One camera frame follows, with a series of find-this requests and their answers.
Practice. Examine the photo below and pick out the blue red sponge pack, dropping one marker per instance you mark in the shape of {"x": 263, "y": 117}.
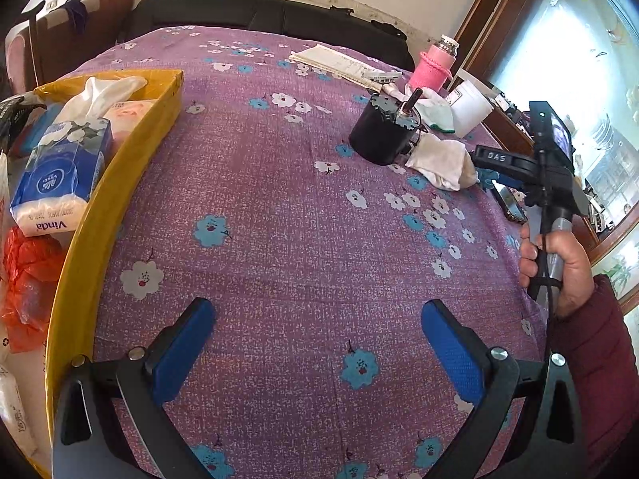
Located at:
{"x": 37, "y": 123}

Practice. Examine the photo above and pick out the blue Vinda tissue pack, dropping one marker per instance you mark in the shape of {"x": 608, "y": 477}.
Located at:
{"x": 60, "y": 176}

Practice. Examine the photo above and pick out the white plastic bucket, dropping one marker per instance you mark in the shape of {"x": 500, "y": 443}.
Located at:
{"x": 469, "y": 107}

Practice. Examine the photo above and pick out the white paper notebook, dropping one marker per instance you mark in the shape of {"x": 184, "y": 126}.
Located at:
{"x": 345, "y": 67}

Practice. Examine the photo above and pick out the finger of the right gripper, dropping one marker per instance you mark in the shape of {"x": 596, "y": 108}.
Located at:
{"x": 514, "y": 170}

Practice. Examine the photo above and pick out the pink bottle with knit sleeve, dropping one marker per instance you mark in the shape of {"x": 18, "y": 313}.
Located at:
{"x": 433, "y": 69}

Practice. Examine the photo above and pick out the red white wipes pack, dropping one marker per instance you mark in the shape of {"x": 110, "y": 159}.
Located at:
{"x": 13, "y": 414}

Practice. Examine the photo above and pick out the pink tissue pack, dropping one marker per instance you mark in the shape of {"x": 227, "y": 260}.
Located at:
{"x": 124, "y": 117}

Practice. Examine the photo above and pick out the black wipes pack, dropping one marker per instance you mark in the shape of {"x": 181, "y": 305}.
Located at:
{"x": 14, "y": 114}

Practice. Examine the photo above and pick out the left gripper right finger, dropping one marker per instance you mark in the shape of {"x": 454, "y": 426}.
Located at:
{"x": 547, "y": 441}

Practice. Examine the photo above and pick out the white work glove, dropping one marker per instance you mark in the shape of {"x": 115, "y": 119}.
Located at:
{"x": 434, "y": 111}

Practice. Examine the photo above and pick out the white crumpled cloth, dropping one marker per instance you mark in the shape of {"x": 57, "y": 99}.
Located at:
{"x": 446, "y": 164}

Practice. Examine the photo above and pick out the black phone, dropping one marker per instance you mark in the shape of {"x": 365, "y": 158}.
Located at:
{"x": 508, "y": 202}

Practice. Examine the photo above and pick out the red plastic bag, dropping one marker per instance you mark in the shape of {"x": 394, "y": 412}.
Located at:
{"x": 33, "y": 266}

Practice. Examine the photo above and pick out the dark red sleeve forearm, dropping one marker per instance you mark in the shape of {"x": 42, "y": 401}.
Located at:
{"x": 599, "y": 352}

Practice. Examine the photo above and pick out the purple floral tablecloth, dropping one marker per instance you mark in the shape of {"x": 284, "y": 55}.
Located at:
{"x": 317, "y": 261}

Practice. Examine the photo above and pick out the brown armchair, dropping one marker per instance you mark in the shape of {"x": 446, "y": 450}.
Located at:
{"x": 60, "y": 42}

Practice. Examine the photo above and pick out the yellow cardboard tray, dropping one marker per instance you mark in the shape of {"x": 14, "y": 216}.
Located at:
{"x": 76, "y": 301}

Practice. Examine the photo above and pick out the wooden sideboard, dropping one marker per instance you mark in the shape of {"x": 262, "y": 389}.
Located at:
{"x": 509, "y": 137}

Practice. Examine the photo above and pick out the black sofa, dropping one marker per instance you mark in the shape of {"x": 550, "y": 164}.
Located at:
{"x": 336, "y": 26}

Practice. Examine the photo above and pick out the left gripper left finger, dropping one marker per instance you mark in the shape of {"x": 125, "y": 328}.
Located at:
{"x": 88, "y": 439}

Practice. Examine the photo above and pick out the white fluffy towel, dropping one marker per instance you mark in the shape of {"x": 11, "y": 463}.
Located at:
{"x": 98, "y": 96}

